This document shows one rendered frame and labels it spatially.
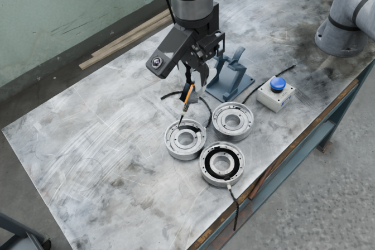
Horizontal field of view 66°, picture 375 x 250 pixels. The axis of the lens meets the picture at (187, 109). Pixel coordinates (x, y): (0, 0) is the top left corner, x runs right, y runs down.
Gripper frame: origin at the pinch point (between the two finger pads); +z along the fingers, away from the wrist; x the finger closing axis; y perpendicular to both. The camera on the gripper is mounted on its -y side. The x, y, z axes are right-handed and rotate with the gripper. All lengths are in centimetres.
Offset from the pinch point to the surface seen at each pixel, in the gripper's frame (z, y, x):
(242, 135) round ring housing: 10.0, 3.1, -13.2
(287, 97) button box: 9.8, 20.2, -14.3
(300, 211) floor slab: 94, 32, -31
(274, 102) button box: 9.9, 16.4, -12.8
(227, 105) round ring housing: 10.3, 7.8, -4.2
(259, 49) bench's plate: 13.4, 33.8, 4.8
